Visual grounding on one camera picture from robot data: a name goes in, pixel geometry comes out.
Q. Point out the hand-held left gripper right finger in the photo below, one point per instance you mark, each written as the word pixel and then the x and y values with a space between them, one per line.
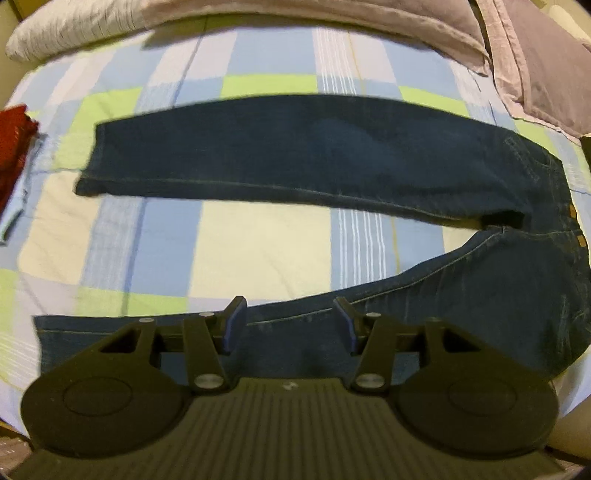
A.
pixel 345 323

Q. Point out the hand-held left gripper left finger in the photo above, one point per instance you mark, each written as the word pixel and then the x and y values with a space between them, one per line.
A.
pixel 235 323

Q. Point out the blue denim jeans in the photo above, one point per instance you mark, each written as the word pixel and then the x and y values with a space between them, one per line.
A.
pixel 323 152

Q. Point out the checkered bed sheet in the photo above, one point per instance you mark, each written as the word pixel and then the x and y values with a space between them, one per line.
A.
pixel 258 249

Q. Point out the light blue garment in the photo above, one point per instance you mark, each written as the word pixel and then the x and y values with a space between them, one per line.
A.
pixel 16 210

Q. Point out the red knit sweater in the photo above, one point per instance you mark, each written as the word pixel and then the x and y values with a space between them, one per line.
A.
pixel 14 147

